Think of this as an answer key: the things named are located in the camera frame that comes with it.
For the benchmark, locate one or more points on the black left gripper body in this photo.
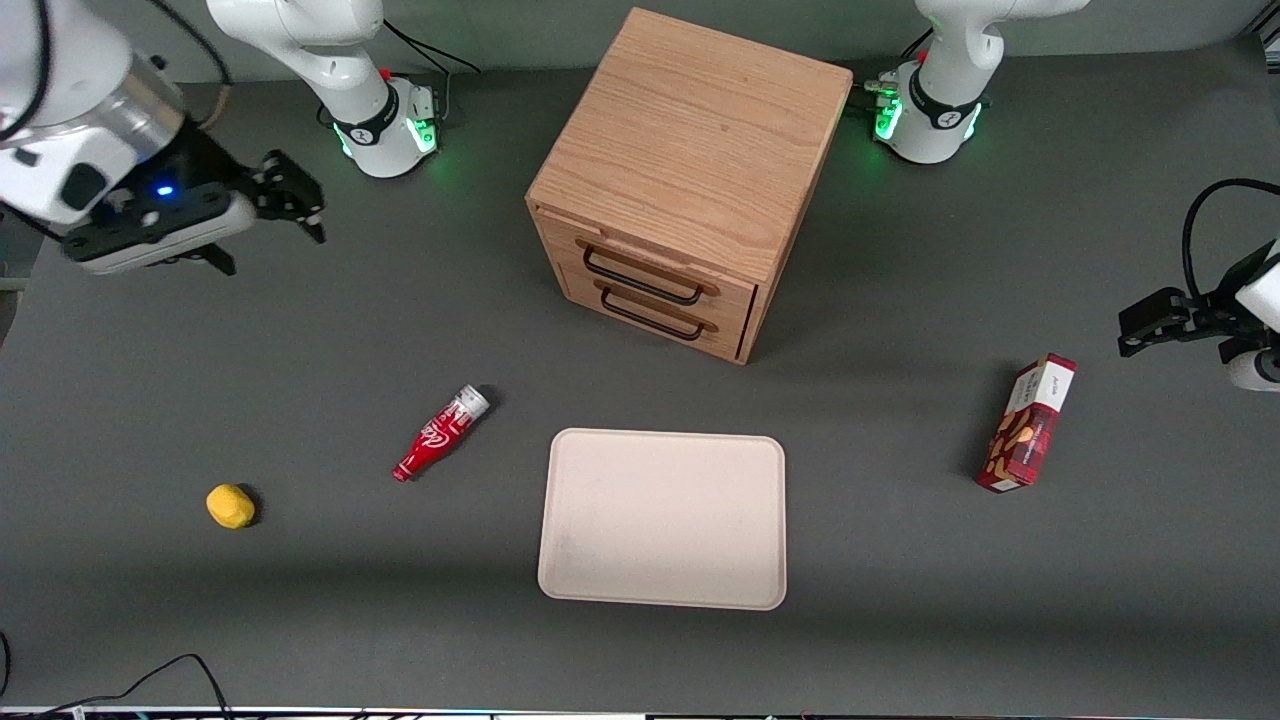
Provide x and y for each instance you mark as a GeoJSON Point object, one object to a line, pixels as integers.
{"type": "Point", "coordinates": [1212, 305]}

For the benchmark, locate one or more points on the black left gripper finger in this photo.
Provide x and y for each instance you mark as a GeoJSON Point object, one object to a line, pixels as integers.
{"type": "Point", "coordinates": [1155, 318]}
{"type": "Point", "coordinates": [1233, 350]}

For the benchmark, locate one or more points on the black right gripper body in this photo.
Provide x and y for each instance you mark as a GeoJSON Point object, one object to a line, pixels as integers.
{"type": "Point", "coordinates": [212, 162]}

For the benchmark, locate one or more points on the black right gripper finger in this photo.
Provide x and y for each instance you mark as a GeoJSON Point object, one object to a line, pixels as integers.
{"type": "Point", "coordinates": [215, 258]}
{"type": "Point", "coordinates": [285, 190]}

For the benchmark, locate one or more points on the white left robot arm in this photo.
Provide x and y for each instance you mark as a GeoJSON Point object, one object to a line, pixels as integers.
{"type": "Point", "coordinates": [940, 100]}

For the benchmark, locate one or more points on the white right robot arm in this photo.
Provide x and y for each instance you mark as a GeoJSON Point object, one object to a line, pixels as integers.
{"type": "Point", "coordinates": [300, 40]}

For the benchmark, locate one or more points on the wooden drawer cabinet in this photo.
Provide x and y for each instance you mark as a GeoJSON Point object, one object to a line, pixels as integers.
{"type": "Point", "coordinates": [700, 130]}

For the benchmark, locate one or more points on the red snack box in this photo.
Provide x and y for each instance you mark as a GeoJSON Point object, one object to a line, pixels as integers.
{"type": "Point", "coordinates": [1030, 425]}

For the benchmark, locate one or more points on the yellow lemon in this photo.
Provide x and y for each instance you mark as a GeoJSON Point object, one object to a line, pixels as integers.
{"type": "Point", "coordinates": [230, 506]}

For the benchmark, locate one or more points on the red cola bottle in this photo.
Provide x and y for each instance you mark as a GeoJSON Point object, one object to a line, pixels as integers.
{"type": "Point", "coordinates": [435, 440]}

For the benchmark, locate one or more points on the beige plastic tray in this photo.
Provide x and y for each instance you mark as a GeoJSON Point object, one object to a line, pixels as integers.
{"type": "Point", "coordinates": [662, 520]}

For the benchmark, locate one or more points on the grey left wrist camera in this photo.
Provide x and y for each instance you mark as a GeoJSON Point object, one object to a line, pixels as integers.
{"type": "Point", "coordinates": [1258, 370]}

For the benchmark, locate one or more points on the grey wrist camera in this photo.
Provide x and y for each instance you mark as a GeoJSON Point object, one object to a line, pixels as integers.
{"type": "Point", "coordinates": [1258, 370]}
{"type": "Point", "coordinates": [150, 240]}

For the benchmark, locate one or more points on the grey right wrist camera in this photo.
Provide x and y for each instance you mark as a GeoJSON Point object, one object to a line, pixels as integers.
{"type": "Point", "coordinates": [150, 240]}

